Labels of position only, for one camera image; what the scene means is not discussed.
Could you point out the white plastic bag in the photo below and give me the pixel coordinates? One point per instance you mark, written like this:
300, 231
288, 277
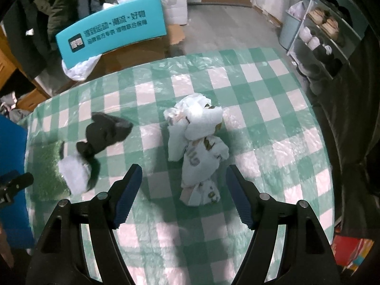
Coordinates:
80, 69

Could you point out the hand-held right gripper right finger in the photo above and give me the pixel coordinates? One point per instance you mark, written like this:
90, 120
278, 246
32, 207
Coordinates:
240, 203

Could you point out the pale blue shoe rack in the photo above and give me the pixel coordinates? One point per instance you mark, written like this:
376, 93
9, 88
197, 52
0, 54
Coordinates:
299, 50

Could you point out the white printed cloth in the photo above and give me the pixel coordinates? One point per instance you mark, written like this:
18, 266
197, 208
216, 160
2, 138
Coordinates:
202, 124

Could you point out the plain brown cardboard box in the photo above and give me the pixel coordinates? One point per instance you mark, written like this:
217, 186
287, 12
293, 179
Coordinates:
136, 53

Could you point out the group of shoes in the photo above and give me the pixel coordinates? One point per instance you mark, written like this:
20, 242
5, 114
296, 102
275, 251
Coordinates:
322, 53

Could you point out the dark hanging jacket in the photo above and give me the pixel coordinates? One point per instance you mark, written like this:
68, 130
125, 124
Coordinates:
50, 6

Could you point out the green glitter scouring cloth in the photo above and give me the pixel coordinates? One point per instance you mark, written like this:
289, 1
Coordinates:
44, 166

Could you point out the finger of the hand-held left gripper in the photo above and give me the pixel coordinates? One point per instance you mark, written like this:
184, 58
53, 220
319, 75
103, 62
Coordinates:
20, 181

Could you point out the teal printed box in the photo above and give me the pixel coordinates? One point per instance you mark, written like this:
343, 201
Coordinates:
112, 32

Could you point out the dark cloth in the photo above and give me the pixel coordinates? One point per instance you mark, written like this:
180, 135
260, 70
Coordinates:
356, 139

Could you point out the light grey sock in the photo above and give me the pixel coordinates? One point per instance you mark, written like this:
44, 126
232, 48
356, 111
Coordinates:
74, 173

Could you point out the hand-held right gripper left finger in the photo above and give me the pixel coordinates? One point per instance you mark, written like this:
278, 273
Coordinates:
127, 203

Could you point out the red colourful book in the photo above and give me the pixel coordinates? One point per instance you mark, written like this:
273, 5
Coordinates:
350, 252

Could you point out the black sock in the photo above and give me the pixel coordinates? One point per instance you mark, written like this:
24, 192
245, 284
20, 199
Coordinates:
104, 133

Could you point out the green checked tablecloth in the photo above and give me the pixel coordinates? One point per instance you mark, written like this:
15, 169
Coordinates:
267, 124

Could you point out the grey clothes pile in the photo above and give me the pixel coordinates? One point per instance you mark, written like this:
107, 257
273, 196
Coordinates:
12, 109

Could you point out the light blue trash bin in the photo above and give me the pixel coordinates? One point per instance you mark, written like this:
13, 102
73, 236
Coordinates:
289, 32

